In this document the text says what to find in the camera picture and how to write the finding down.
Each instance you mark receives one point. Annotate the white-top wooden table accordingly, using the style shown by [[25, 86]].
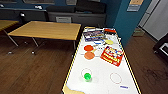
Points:
[[100, 73]]

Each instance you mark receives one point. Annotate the light grey cushion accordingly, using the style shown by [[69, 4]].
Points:
[[63, 19]]

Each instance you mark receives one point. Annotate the orange red game pieces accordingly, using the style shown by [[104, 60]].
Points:
[[112, 56]]

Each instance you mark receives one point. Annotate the colourful game board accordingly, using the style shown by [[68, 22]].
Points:
[[93, 35]]

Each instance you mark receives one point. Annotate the dark grey bench sofa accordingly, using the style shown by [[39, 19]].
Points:
[[23, 15]]

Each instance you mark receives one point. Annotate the red black game box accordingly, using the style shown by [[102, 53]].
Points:
[[110, 31]]

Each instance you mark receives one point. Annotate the long wooden table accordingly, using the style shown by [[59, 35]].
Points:
[[46, 30], [6, 25]]

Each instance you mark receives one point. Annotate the yellow wall sign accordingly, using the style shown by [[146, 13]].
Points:
[[135, 5]]

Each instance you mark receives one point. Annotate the yellow plastic bowl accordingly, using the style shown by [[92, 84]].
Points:
[[109, 42]]

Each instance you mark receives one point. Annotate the blue white card deck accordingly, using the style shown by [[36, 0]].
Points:
[[97, 42]]

